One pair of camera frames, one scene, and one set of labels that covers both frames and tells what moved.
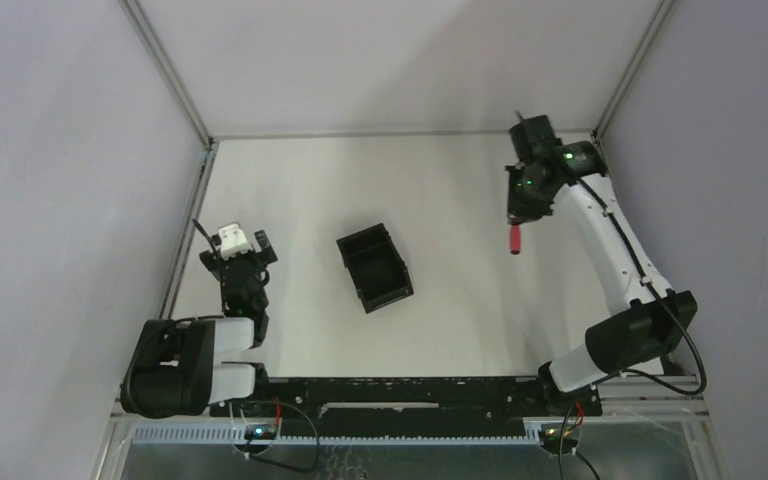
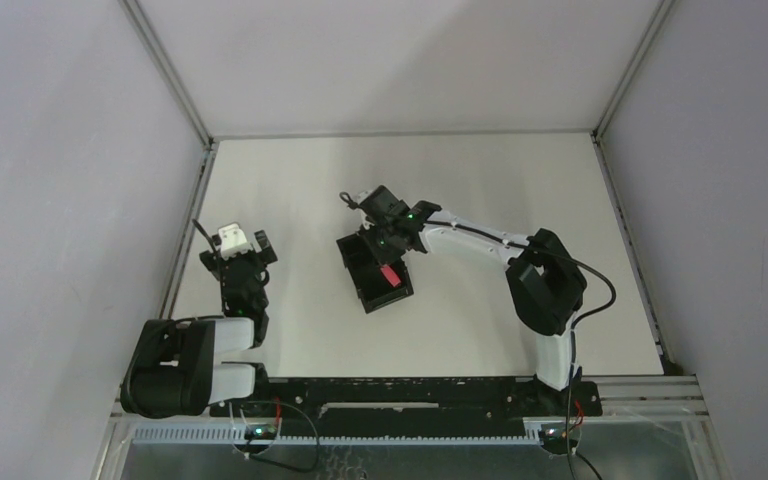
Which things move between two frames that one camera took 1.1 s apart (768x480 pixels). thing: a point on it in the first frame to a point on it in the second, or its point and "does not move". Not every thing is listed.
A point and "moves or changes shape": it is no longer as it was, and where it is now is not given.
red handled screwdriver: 515,239 moves or changes shape
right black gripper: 517,212 to 391,257
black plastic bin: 375,267 does not move
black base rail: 417,406 does not move
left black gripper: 238,259 does not move
